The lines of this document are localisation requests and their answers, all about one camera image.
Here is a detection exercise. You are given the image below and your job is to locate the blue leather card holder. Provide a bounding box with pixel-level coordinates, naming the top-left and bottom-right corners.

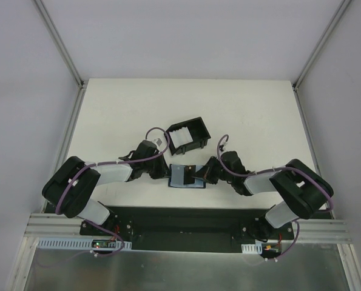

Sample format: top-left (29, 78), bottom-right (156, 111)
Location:
top-left (168, 164), bottom-right (206, 189)

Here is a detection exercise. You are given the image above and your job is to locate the black card tray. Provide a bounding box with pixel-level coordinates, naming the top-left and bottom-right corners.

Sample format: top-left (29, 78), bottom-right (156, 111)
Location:
top-left (166, 117), bottom-right (211, 156)

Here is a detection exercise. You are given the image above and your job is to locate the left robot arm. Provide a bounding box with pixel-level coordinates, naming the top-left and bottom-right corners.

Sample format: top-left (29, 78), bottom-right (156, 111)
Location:
top-left (42, 139), bottom-right (169, 236)

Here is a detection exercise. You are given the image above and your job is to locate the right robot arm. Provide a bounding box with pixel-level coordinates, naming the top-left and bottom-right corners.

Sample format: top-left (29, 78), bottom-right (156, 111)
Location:
top-left (193, 151), bottom-right (334, 241)

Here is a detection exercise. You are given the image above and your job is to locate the white card stack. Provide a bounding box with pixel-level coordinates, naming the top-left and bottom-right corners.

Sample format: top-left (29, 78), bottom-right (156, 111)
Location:
top-left (169, 127), bottom-right (194, 148)

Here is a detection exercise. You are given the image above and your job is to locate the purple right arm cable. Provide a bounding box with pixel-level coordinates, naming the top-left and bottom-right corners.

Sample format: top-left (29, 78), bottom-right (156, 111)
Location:
top-left (217, 135), bottom-right (335, 266)

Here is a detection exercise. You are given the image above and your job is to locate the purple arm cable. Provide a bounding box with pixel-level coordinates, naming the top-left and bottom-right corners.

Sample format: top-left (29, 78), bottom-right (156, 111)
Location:
top-left (217, 135), bottom-right (335, 266)
top-left (36, 127), bottom-right (172, 269)

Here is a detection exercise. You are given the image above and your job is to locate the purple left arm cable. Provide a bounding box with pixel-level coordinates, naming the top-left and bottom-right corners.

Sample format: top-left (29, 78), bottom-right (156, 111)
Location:
top-left (36, 127), bottom-right (172, 269)

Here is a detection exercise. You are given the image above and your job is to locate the right white cable duct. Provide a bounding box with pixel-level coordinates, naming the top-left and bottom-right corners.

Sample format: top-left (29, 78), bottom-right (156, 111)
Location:
top-left (241, 242), bottom-right (263, 255)

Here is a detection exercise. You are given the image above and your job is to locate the white cable duct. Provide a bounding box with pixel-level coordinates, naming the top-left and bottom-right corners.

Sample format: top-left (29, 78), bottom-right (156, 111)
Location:
top-left (38, 238), bottom-right (132, 252)
top-left (241, 242), bottom-right (263, 255)

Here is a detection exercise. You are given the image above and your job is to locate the aluminium front rail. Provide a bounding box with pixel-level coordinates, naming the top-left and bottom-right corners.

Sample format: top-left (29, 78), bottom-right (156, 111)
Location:
top-left (24, 213), bottom-right (353, 244)

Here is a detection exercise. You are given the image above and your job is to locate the left aluminium frame post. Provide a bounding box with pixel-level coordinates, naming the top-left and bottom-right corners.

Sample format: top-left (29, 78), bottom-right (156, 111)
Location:
top-left (32, 0), bottom-right (85, 88)

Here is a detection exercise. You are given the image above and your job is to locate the aluminium frame post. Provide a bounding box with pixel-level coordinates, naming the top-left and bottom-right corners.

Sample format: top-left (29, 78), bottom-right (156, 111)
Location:
top-left (292, 0), bottom-right (354, 92)
top-left (32, 0), bottom-right (85, 88)

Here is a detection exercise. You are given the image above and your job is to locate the left white cable duct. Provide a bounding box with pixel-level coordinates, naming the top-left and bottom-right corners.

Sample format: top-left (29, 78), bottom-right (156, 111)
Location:
top-left (38, 238), bottom-right (132, 252)

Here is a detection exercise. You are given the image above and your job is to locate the right aluminium frame post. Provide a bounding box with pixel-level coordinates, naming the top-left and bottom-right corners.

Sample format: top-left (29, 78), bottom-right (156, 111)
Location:
top-left (292, 0), bottom-right (354, 92)

